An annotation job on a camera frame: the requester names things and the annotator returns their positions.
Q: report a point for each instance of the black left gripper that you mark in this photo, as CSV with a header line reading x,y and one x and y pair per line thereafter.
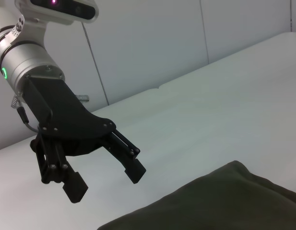
x,y
63,115

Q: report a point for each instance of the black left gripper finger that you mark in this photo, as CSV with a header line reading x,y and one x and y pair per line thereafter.
x,y
128,163

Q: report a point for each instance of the dark green FREE t-shirt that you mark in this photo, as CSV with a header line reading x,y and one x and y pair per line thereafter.
x,y
222,203

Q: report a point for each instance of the small metal table bracket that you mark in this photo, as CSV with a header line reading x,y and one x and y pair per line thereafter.
x,y
83,97

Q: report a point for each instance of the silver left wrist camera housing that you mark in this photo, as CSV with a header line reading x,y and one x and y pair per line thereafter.
x,y
85,9

